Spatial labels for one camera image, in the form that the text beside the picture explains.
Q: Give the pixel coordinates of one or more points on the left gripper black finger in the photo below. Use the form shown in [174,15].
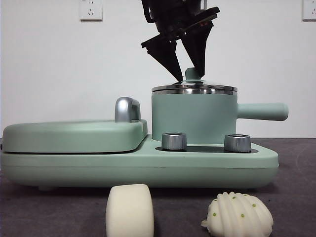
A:
[197,49]
[165,54]

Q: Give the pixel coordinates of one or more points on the glass pot lid green knob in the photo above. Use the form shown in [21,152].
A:
[190,74]

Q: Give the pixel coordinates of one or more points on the plain white steamed bun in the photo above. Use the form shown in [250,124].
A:
[129,212]

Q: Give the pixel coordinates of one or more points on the ridged white bun green dots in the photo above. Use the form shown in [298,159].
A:
[237,214]

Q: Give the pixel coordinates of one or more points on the silver control knob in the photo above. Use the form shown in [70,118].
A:
[237,143]
[174,141]

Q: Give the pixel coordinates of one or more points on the black control panel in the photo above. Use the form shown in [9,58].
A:
[205,149]

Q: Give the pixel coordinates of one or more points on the green breakfast machine base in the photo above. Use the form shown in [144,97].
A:
[148,172]

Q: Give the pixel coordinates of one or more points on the green griddle lid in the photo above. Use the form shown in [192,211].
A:
[74,135]

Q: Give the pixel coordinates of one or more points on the white wall socket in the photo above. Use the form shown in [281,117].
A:
[309,10]
[90,10]

